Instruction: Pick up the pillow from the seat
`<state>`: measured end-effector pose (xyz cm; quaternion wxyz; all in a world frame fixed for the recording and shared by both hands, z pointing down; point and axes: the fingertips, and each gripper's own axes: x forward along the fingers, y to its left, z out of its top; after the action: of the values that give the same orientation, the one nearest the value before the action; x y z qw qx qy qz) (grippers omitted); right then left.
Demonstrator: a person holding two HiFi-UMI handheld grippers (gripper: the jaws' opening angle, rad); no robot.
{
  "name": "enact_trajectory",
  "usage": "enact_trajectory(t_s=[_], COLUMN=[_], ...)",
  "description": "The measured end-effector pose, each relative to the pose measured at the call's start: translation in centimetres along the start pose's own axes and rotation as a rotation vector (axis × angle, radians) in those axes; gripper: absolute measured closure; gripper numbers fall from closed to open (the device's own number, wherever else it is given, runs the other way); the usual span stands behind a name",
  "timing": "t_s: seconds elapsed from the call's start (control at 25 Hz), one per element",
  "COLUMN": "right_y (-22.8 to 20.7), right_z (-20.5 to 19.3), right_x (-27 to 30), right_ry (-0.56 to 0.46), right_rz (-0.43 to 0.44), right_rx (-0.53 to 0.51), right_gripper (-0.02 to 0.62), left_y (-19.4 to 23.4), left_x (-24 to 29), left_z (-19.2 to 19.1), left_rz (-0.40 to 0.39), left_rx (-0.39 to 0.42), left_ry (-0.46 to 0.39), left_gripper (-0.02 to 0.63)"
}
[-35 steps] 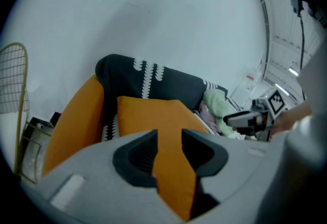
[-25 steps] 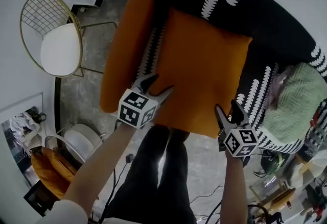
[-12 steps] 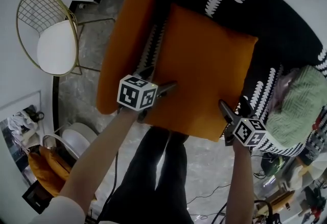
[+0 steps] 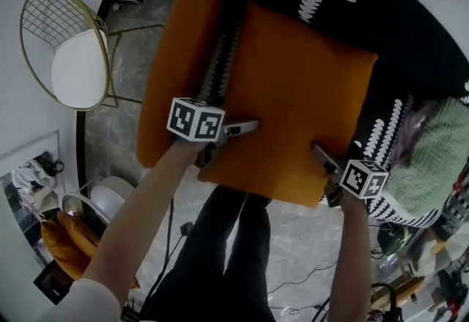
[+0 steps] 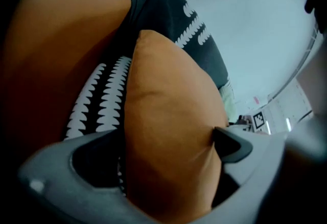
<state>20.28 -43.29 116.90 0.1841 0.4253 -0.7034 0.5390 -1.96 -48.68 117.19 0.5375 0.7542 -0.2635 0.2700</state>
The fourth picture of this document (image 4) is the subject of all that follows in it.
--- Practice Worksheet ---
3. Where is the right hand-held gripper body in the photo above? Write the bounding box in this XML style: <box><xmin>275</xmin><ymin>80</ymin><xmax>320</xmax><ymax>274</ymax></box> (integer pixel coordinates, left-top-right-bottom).
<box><xmin>324</xmin><ymin>159</ymin><xmax>389</xmax><ymax>208</ymax></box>

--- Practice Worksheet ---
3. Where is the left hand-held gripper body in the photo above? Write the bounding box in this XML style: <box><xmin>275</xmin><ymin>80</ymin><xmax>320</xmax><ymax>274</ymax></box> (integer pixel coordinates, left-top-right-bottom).
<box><xmin>166</xmin><ymin>96</ymin><xmax>230</xmax><ymax>167</ymax></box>

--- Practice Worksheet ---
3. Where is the orange square cushion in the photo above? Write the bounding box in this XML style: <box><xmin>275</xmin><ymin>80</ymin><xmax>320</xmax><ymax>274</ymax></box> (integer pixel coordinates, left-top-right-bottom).
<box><xmin>196</xmin><ymin>1</ymin><xmax>379</xmax><ymax>209</ymax></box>

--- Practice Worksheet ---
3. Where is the person's left forearm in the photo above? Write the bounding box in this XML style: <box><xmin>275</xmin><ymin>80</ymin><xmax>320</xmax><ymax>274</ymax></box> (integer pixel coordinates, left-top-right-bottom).
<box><xmin>81</xmin><ymin>136</ymin><xmax>210</xmax><ymax>287</ymax></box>

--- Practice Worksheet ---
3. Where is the person's right forearm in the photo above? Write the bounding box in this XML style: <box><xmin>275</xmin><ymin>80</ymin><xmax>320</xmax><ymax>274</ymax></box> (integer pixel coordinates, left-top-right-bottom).
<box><xmin>327</xmin><ymin>197</ymin><xmax>374</xmax><ymax>322</ymax></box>

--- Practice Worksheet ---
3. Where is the orange bolster armrest cushion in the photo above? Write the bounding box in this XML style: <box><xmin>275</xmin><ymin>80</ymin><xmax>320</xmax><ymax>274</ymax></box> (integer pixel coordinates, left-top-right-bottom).
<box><xmin>136</xmin><ymin>0</ymin><xmax>225</xmax><ymax>170</ymax></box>

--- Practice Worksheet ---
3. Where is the green knitted cushion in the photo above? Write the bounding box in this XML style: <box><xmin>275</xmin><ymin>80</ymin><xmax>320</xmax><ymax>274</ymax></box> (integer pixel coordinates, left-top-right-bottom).
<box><xmin>380</xmin><ymin>96</ymin><xmax>469</xmax><ymax>218</ymax></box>

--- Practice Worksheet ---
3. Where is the black and white sofa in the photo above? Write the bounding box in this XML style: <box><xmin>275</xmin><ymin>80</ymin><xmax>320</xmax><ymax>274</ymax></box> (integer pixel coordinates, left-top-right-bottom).
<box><xmin>197</xmin><ymin>0</ymin><xmax>469</xmax><ymax>230</ymax></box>

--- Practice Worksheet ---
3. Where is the dark green round bag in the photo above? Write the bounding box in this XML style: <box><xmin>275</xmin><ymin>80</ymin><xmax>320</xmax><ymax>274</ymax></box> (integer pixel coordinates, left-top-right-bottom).
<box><xmin>376</xmin><ymin>223</ymin><xmax>417</xmax><ymax>256</ymax></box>

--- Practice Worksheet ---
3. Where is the pale pink cloth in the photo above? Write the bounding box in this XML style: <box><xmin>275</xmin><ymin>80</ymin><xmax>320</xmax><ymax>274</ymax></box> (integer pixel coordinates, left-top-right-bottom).
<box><xmin>396</xmin><ymin>100</ymin><xmax>439</xmax><ymax>166</ymax></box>

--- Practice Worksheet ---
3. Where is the grey patterned knit blanket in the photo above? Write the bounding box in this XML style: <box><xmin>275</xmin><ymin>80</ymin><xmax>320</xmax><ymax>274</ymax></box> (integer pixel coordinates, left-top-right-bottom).
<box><xmin>437</xmin><ymin>180</ymin><xmax>469</xmax><ymax>243</ymax></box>

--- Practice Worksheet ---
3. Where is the white round side table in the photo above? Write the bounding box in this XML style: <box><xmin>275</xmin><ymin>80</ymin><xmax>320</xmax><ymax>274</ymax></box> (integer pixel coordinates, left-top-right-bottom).
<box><xmin>61</xmin><ymin>175</ymin><xmax>137</xmax><ymax>228</ymax></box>

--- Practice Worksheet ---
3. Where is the round wooden table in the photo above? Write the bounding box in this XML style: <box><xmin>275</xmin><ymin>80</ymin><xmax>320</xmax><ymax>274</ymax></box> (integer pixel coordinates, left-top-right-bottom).
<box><xmin>369</xmin><ymin>274</ymin><xmax>428</xmax><ymax>320</ymax></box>

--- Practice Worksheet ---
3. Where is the white round seat pad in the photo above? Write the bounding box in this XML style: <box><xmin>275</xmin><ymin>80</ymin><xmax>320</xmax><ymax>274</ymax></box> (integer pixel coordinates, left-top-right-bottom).
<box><xmin>51</xmin><ymin>29</ymin><xmax>110</xmax><ymax>109</ymax></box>

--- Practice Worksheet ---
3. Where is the person's right leg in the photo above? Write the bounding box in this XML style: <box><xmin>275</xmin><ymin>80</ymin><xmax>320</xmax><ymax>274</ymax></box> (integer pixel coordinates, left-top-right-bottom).
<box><xmin>223</xmin><ymin>195</ymin><xmax>276</xmax><ymax>322</ymax></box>

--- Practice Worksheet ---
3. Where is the black tripod stand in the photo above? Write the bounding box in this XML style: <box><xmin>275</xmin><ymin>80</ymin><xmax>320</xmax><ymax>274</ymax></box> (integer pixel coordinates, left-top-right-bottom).
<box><xmin>369</xmin><ymin>282</ymin><xmax>402</xmax><ymax>322</ymax></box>

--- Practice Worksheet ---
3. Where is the white crumpled plastic bag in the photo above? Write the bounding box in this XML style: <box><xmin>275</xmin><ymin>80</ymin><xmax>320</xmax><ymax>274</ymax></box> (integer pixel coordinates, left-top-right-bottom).
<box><xmin>10</xmin><ymin>150</ymin><xmax>66</xmax><ymax>217</ymax></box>

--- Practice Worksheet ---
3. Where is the orange cushioned chair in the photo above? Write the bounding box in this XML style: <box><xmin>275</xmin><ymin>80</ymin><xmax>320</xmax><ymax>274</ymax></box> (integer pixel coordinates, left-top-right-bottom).
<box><xmin>39</xmin><ymin>210</ymin><xmax>102</xmax><ymax>282</ymax></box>

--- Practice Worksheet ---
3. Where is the person's light grey shirt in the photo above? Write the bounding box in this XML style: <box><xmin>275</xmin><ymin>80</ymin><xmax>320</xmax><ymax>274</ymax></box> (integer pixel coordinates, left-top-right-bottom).
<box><xmin>32</xmin><ymin>277</ymin><xmax>122</xmax><ymax>322</ymax></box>

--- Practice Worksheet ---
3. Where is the black cable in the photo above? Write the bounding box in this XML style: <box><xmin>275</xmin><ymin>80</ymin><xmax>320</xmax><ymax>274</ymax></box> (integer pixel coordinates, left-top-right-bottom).
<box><xmin>266</xmin><ymin>260</ymin><xmax>340</xmax><ymax>296</ymax></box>
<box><xmin>141</xmin><ymin>197</ymin><xmax>176</xmax><ymax>318</ymax></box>

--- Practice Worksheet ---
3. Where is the gold wire chair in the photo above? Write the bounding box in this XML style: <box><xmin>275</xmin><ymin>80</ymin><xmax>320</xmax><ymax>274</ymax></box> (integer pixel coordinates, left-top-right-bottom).
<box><xmin>18</xmin><ymin>0</ymin><xmax>166</xmax><ymax>113</ymax></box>

